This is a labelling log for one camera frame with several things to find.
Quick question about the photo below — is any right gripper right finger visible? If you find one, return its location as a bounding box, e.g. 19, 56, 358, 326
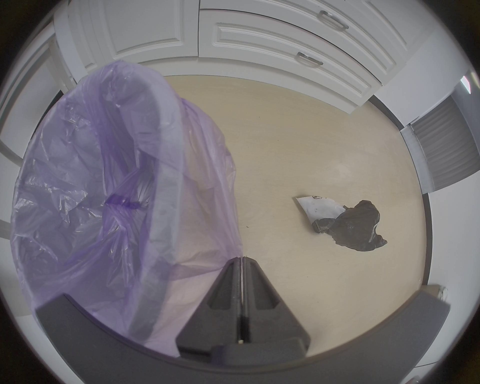
243, 257, 311, 350

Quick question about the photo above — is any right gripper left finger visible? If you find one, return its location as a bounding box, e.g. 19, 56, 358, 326
176, 257, 244, 358

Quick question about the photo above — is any white paper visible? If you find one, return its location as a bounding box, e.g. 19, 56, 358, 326
295, 195, 347, 233

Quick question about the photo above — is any black plastic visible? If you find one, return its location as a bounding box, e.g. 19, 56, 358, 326
313, 200, 388, 251

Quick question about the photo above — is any purple plastic bag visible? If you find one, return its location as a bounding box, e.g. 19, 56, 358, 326
10, 60, 244, 357

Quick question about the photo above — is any white trash bin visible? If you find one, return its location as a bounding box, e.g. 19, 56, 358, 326
22, 62, 188, 338

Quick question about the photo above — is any grey and white chair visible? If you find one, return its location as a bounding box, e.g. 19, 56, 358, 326
0, 34, 72, 241

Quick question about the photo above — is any white wardrobe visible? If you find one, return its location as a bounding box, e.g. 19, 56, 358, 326
52, 0, 439, 115

